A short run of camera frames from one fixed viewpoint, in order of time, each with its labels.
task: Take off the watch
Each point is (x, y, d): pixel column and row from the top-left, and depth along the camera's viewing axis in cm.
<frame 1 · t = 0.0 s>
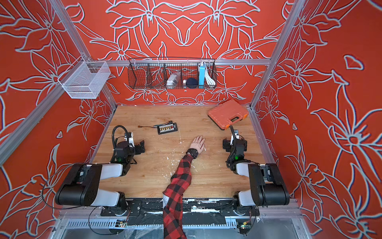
left hand: (136, 140, 93), fingers open
right hand: (231, 137, 91), fingers open
orange plastic tool case: (224, 114, 109), point 6 cm above the table

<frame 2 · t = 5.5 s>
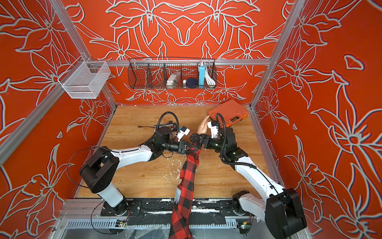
left hand: (195, 150, 75), fingers open
right hand: (193, 139, 76), fingers open
the named things where they were.

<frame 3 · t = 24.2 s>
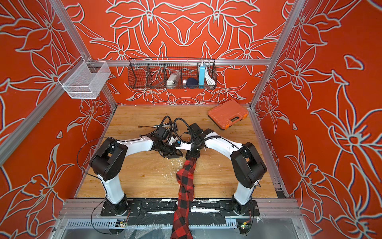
left hand: (181, 155, 89), fingers open
right hand: (186, 152, 87), fingers closed
the named things where they were.

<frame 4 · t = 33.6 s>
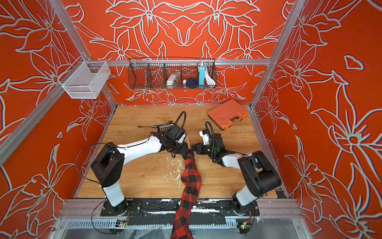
left hand: (187, 149, 87), fingers open
right hand: (189, 147, 87), fingers closed
the named things where they were.

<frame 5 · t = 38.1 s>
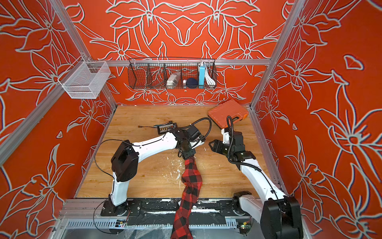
left hand: (191, 149, 87), fingers open
right hand: (209, 144, 82), fingers open
the named things where they were.

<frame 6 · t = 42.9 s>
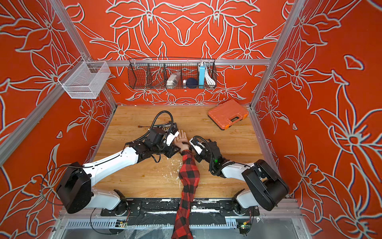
left hand: (179, 147, 81), fingers closed
right hand: (190, 145, 86), fingers closed
the named things where they were.

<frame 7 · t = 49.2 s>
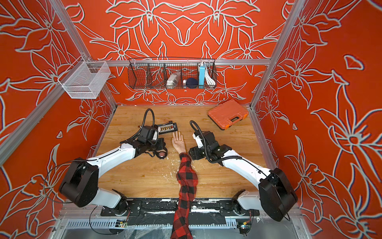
left hand: (166, 142, 88), fingers closed
right hand: (190, 150, 82), fingers open
the named things where they were.

